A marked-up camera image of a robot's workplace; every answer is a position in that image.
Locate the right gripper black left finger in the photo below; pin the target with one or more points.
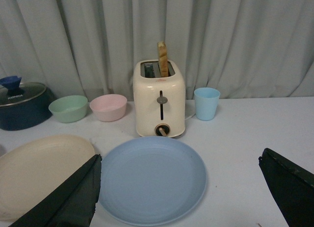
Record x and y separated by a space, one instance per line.
72 204

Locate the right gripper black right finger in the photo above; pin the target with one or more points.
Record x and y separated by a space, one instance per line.
291 186

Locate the blue plastic plate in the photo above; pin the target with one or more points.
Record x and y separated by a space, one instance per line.
151 181

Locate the cream plastic plate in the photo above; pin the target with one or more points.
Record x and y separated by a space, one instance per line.
32 171

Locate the green plastic bowl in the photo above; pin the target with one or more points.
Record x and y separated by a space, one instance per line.
69 109

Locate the pink plastic bowl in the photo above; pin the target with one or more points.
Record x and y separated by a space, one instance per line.
109 108

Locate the dark blue saucepan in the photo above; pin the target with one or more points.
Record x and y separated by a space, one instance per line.
27 114

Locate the light blue plastic cup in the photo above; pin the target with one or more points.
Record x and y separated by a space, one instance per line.
206 102

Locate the glass pot lid blue knob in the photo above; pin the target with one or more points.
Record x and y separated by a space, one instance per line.
13 92

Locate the cream two-slot toaster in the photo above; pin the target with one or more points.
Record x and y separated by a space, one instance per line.
159 101

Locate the grey curtain backdrop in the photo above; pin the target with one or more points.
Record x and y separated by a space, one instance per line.
243 48

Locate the toast slice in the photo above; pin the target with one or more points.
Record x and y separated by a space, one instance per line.
162 58

